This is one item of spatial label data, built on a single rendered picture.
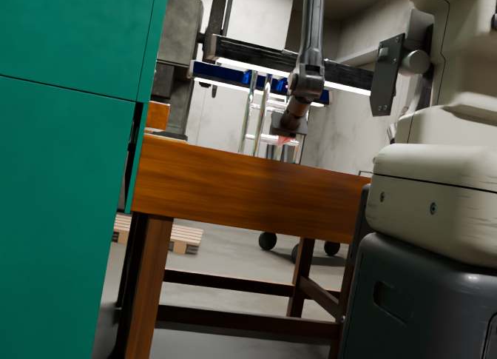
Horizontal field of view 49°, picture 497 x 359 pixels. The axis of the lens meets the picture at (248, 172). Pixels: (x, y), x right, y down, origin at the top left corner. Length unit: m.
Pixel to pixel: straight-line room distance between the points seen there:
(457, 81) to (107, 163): 0.77
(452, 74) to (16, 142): 0.92
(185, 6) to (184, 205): 4.52
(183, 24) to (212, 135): 2.24
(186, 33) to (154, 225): 4.45
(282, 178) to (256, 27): 6.46
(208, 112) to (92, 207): 6.27
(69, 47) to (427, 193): 0.92
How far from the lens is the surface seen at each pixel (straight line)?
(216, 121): 7.53
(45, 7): 1.34
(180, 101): 6.06
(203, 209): 1.36
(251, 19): 7.79
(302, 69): 1.39
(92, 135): 1.30
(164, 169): 1.34
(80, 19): 1.33
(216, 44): 1.68
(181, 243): 3.98
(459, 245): 0.58
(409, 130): 1.03
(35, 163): 1.31
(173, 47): 5.68
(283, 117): 1.49
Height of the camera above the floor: 0.75
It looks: 1 degrees down
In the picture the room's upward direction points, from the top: 10 degrees clockwise
